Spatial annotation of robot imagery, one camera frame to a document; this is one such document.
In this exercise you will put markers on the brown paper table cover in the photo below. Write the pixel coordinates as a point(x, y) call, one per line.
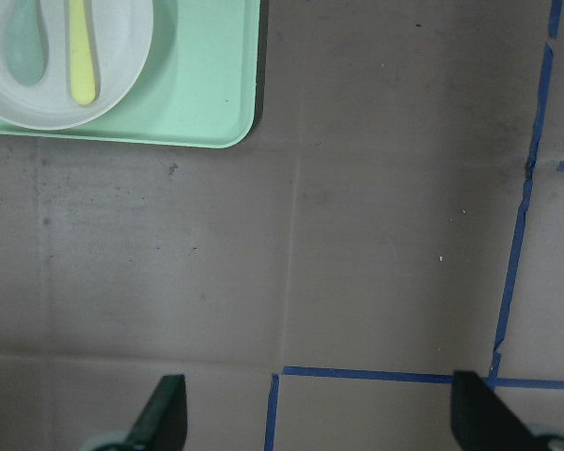
point(397, 213)

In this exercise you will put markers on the yellow plastic fork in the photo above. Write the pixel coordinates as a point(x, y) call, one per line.
point(83, 85)

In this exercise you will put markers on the white round plate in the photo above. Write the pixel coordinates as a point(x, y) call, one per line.
point(121, 35)

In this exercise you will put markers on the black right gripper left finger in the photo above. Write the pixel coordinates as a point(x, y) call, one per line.
point(163, 423)

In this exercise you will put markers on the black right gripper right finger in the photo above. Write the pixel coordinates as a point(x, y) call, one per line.
point(480, 420)

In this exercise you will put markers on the mint green tray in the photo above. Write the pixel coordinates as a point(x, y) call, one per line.
point(198, 86)

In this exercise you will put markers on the teal plastic spoon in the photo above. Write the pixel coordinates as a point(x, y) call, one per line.
point(24, 43)

